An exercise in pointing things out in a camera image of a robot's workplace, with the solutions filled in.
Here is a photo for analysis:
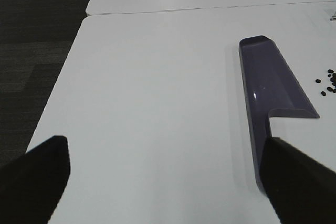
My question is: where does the chrome wire dish rack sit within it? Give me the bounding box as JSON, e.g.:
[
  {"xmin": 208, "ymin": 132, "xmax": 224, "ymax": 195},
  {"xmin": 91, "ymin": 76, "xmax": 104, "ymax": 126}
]
[{"xmin": 330, "ymin": 12, "xmax": 336, "ymax": 21}]

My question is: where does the purple plastic dustpan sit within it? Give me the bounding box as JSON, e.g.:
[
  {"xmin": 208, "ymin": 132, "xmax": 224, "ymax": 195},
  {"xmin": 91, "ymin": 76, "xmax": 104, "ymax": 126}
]
[{"xmin": 239, "ymin": 35, "xmax": 320, "ymax": 193}]

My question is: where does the dark coffee bean pile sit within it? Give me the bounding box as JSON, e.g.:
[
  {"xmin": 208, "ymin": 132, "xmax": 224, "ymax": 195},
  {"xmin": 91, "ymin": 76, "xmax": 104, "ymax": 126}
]
[{"xmin": 314, "ymin": 69, "xmax": 335, "ymax": 97}]

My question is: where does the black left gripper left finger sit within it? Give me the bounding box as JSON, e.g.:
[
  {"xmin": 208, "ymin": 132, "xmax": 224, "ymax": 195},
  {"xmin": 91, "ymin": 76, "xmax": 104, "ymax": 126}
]
[{"xmin": 1, "ymin": 136, "xmax": 70, "ymax": 223}]

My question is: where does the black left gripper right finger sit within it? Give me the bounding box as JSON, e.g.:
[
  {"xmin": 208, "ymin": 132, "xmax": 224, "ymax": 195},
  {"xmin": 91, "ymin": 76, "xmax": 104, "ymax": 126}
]
[{"xmin": 259, "ymin": 137, "xmax": 335, "ymax": 223}]

